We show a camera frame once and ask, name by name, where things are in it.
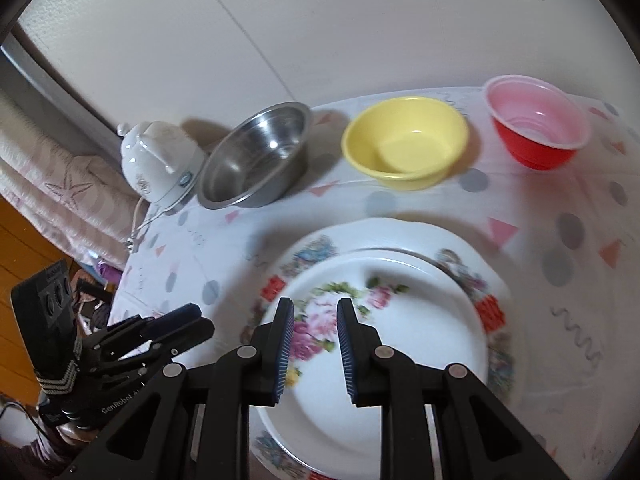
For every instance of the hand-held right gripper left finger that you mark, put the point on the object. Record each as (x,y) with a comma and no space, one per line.
(285,345)

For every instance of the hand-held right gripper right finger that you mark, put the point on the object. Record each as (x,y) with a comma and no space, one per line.
(346,350)

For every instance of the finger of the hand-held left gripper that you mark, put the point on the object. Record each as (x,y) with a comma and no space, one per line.
(150,322)
(170,345)

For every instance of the white plate pink rose print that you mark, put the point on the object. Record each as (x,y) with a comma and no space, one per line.
(425,330)

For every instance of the white plate floral red rim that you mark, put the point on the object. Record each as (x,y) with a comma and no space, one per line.
(480,280)

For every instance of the stainless steel bowl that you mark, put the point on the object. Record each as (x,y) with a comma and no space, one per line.
(250,160)

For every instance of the yellow plastic bowl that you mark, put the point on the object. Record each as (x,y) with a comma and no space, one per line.
(405,145)

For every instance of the red plastic bowl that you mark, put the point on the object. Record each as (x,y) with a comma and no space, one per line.
(537,120)

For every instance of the person's left hand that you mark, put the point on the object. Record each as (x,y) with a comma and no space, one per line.
(40,460)

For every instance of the pink striped starfish blanket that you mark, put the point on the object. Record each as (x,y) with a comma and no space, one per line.
(60,185)

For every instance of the white floral ceramic kettle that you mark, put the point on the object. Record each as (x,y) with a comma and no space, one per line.
(157,160)

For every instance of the white patterned tablecloth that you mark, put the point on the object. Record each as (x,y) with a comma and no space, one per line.
(550,210)

